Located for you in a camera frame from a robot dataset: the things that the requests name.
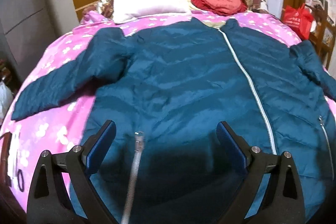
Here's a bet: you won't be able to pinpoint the brown floral blanket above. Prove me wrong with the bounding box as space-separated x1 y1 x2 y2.
83 0 114 19

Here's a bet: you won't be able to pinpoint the red shopping bag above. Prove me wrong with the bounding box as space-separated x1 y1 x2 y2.
282 3 314 40

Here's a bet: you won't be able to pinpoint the teal puffer jacket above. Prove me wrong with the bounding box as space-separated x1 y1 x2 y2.
11 16 336 224

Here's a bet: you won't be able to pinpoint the pink floral bed sheet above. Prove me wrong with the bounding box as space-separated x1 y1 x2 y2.
0 9 336 222

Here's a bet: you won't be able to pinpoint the grey refrigerator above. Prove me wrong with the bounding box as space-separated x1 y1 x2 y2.
1 0 56 81

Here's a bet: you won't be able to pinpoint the white plastic bag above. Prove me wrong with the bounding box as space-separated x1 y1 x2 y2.
0 81 13 125

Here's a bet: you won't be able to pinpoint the wooden chair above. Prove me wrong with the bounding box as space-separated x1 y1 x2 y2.
305 1 335 69

